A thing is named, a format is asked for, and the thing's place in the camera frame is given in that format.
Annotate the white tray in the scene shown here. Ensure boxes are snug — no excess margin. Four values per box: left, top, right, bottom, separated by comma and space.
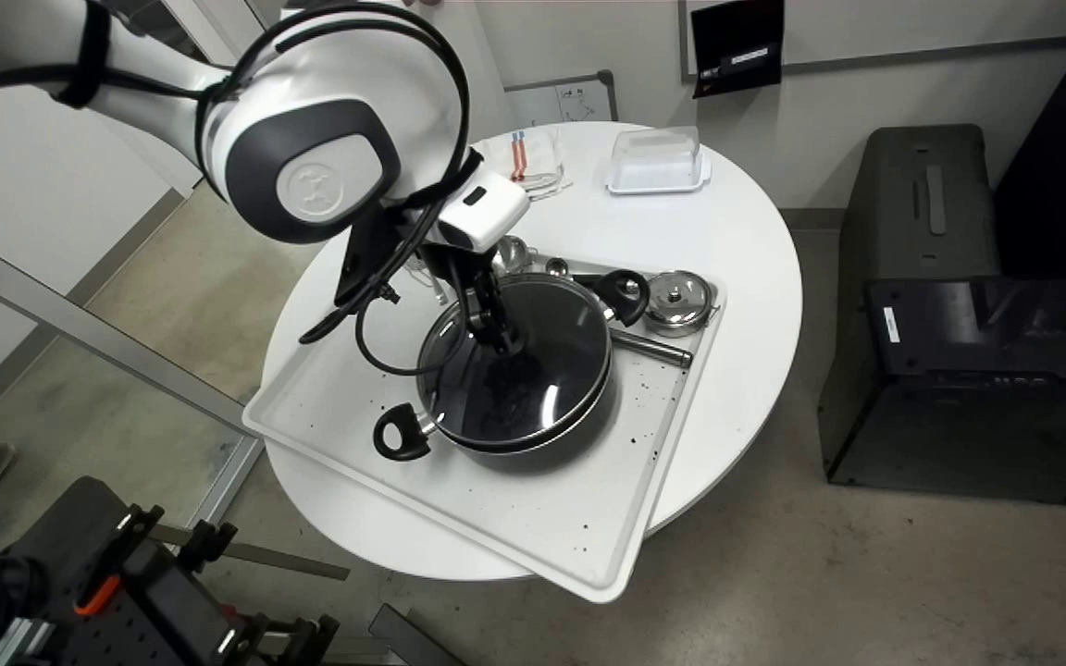
242, 252, 728, 604

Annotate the clear bag with straws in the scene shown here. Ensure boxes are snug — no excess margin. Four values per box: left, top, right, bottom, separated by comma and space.
480, 128, 575, 202

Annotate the glass lid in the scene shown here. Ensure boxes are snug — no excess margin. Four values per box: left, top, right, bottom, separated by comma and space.
416, 275, 613, 454

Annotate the black equipment case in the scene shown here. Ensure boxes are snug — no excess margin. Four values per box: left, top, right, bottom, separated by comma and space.
817, 124, 1066, 507

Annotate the small steel pot with lid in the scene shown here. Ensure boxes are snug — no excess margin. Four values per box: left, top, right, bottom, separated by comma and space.
642, 269, 719, 338

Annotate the steel utensil handle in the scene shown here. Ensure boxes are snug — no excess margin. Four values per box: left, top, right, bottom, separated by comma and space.
610, 329, 694, 370

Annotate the butter dish with clear lid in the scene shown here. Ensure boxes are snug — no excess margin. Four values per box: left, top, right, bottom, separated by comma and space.
604, 126, 713, 196

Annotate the whiteboard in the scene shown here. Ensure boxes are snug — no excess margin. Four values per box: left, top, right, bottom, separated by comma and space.
503, 69, 619, 129

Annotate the steel saucepan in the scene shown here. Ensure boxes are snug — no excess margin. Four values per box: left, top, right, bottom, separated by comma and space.
494, 234, 536, 277

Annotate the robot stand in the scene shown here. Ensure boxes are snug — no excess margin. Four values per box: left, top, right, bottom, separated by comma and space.
0, 475, 351, 666

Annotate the black pot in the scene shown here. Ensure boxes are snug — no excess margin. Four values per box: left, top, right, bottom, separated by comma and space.
372, 267, 651, 475

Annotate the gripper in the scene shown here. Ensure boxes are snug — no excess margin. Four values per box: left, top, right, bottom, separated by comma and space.
424, 242, 528, 359

